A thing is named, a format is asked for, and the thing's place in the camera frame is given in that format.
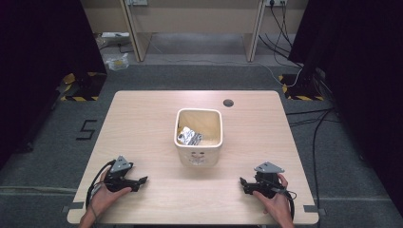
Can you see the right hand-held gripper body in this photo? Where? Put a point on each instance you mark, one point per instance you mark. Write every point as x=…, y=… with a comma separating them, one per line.
x=266, y=181

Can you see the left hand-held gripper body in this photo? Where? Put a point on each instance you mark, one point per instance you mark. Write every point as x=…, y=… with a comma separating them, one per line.
x=118, y=172

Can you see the white square bin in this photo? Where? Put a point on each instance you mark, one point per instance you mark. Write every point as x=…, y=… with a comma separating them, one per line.
x=198, y=155

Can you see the silver foil packet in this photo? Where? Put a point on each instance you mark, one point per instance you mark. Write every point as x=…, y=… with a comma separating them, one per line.
x=190, y=136

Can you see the person's right hand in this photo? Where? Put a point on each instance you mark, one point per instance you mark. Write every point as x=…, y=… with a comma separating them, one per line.
x=277, y=207

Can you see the person's left hand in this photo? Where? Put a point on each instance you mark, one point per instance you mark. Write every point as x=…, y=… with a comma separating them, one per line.
x=103, y=199

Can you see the grey tape strip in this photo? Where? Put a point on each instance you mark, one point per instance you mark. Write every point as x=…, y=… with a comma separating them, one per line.
x=73, y=206
x=313, y=209

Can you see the hazard-striped stand base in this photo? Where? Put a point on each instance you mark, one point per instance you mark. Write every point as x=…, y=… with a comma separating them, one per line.
x=80, y=88
x=301, y=90

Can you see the clear plastic bag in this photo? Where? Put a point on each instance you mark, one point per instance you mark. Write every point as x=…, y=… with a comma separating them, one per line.
x=117, y=62

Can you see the black curtain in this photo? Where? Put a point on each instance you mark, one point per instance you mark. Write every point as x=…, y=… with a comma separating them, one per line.
x=41, y=63
x=364, y=79

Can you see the white power strip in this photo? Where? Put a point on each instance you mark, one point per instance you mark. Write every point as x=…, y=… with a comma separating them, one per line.
x=114, y=34

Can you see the beige wooden desk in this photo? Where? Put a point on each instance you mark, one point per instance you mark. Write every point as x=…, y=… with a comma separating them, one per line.
x=196, y=17

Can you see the wall socket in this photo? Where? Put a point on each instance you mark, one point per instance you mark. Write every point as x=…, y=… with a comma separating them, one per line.
x=137, y=2
x=276, y=2

